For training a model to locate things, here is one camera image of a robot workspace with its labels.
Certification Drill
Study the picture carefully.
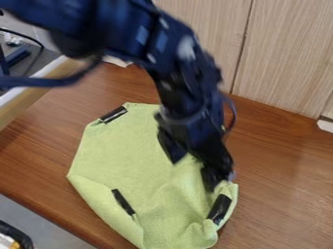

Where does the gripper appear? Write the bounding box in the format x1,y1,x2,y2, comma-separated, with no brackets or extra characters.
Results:
153,105,239,194

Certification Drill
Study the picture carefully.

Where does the green cloth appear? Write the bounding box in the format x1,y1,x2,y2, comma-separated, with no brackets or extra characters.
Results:
64,102,241,249

